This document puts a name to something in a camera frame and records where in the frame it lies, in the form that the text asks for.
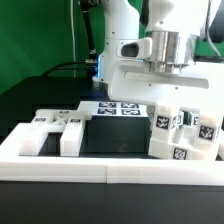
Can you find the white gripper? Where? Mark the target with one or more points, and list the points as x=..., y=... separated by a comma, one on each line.
x=198, y=86

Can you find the white chair seat part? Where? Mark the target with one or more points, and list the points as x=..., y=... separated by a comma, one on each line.
x=184, y=146

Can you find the white chair back part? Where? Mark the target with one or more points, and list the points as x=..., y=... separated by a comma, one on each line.
x=70, y=124

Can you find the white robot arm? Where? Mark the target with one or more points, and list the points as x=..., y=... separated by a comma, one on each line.
x=175, y=26

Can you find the white tagged cube right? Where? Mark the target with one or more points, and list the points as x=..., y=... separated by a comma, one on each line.
x=192, y=118

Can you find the white tagged cube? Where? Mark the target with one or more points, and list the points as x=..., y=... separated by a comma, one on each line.
x=192, y=118
x=180, y=119

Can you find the white tagged cube left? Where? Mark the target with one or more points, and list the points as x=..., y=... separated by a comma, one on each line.
x=180, y=119

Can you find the white sheet with tags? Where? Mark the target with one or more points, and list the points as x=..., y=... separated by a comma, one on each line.
x=116, y=109

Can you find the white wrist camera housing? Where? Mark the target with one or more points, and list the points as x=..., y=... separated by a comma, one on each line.
x=139, y=49

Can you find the white U-shaped obstacle frame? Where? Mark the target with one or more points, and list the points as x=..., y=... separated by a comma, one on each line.
x=14, y=167

